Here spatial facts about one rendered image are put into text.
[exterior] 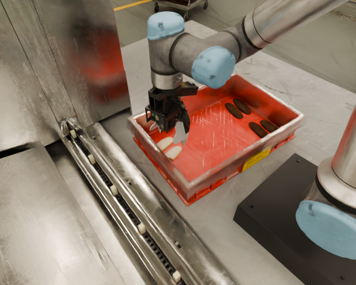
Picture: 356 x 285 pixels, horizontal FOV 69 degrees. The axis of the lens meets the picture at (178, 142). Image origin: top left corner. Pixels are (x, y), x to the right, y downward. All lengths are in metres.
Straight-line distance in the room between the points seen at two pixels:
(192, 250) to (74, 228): 0.28
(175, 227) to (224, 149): 0.33
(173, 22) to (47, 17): 0.33
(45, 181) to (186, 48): 0.51
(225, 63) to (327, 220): 0.30
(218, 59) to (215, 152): 0.44
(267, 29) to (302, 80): 0.75
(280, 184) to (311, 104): 0.50
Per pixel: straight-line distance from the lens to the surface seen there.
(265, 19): 0.54
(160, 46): 0.55
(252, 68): 1.29
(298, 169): 0.80
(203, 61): 0.49
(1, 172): 0.84
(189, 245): 0.66
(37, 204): 0.74
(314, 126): 1.06
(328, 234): 0.50
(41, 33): 0.75
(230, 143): 0.89
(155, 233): 0.68
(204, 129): 0.93
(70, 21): 0.76
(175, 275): 0.63
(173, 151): 0.84
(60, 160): 0.92
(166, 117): 0.64
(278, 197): 0.72
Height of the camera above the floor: 1.47
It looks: 48 degrees down
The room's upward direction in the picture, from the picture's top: straight up
